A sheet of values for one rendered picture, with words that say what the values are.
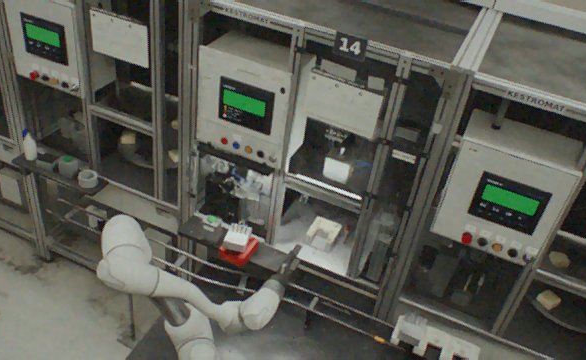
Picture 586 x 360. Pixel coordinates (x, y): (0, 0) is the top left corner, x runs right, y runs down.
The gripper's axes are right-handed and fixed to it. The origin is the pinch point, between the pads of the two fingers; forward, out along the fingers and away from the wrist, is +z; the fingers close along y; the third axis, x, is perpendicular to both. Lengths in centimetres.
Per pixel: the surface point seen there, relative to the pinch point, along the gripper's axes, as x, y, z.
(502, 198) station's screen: -69, 50, 18
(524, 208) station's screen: -77, 49, 18
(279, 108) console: 24, 54, 20
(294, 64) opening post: 21, 74, 22
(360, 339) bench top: -35, -44, 9
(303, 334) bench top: -10.5, -44.4, -1.3
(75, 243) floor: 170, -112, 44
